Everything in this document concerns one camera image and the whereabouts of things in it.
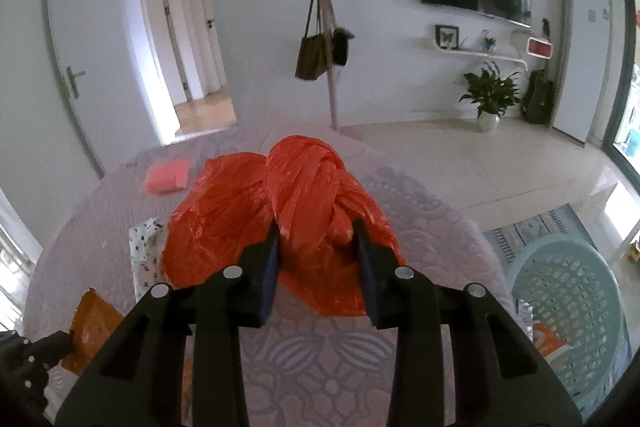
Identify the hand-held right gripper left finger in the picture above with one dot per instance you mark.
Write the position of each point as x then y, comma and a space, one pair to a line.
270, 279

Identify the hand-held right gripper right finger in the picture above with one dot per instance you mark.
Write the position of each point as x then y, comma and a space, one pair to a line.
365, 277

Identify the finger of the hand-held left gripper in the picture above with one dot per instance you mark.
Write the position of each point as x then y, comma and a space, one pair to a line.
50, 346

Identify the yellow brown snack wrapper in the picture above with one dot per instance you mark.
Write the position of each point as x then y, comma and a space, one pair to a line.
95, 322

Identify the orange plastic bag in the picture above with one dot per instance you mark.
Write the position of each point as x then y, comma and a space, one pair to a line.
300, 187

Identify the orange paper cup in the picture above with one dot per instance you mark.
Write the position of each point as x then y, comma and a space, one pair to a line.
552, 342

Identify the light blue plastic basket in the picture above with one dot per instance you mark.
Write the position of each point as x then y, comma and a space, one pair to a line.
575, 287

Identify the pink patterned tablecloth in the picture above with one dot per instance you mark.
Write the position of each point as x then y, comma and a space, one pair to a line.
310, 357

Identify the white dotted paper wrapper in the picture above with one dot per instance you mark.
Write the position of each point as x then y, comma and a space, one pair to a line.
145, 252

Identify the pink sponge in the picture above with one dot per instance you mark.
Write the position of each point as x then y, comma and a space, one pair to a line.
167, 177

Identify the silver foil wrapper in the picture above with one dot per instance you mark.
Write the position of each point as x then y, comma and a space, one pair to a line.
526, 319

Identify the wooden coat rack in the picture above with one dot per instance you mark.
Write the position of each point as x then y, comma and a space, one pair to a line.
325, 57

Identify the green potted floor plant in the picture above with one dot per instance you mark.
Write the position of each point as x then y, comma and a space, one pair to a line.
492, 92

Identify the brown tote bag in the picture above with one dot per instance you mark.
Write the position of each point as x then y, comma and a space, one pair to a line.
312, 57

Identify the small black bag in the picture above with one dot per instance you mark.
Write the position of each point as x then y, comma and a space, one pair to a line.
341, 47

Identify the short curved white shelf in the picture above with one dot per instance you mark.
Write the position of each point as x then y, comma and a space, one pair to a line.
475, 53

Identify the dark acoustic guitar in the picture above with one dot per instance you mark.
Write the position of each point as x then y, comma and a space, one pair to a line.
539, 97

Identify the framed butterfly picture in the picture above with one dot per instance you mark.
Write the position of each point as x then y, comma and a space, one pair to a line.
447, 37

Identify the white hallway door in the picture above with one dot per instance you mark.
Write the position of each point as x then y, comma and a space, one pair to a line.
210, 32
175, 37

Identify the small potted shelf plant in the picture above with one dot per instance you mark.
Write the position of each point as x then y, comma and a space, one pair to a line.
489, 43

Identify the red white box shelf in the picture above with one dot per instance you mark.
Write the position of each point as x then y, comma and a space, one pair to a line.
541, 47

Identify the white tall cabinet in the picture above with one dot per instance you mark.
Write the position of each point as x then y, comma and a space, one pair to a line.
582, 57

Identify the dark framed sliding glass door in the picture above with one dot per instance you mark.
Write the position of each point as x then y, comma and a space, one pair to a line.
622, 82

